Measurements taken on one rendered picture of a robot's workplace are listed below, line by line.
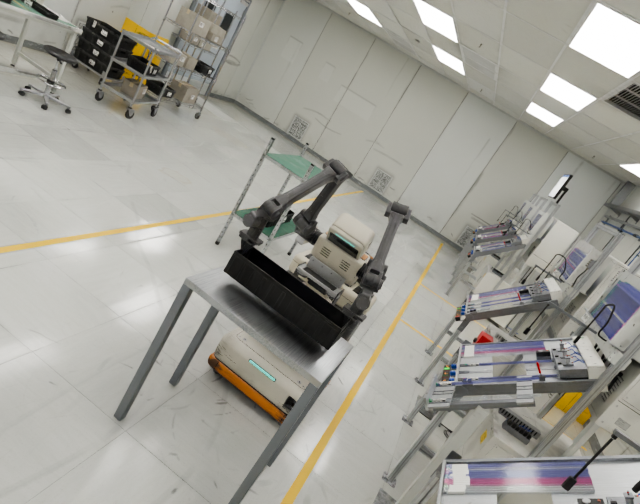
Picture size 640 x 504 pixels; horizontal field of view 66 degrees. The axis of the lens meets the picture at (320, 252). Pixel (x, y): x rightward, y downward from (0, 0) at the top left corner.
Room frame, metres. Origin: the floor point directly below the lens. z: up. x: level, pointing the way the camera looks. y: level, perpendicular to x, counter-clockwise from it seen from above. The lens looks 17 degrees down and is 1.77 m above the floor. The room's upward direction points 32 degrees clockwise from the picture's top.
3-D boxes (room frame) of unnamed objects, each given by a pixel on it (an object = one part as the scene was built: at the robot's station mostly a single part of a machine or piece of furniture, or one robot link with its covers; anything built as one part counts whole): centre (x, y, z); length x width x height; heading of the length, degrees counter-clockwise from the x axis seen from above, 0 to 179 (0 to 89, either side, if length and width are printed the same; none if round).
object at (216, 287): (1.98, 0.02, 0.40); 0.70 x 0.45 x 0.80; 78
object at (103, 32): (7.11, 4.20, 0.38); 0.65 x 0.46 x 0.75; 82
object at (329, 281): (2.45, -0.08, 0.84); 0.28 x 0.16 x 0.22; 78
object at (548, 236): (7.39, -2.58, 0.95); 1.36 x 0.82 x 1.90; 79
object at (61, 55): (5.03, 3.37, 0.28); 0.54 x 0.52 x 0.57; 102
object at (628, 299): (2.73, -1.59, 1.52); 0.51 x 0.13 x 0.27; 169
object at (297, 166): (4.59, 0.56, 0.55); 0.91 x 0.46 x 1.10; 169
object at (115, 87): (6.56, 3.29, 0.50); 0.90 x 0.54 x 1.00; 4
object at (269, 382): (2.73, -0.14, 0.16); 0.67 x 0.64 x 0.25; 168
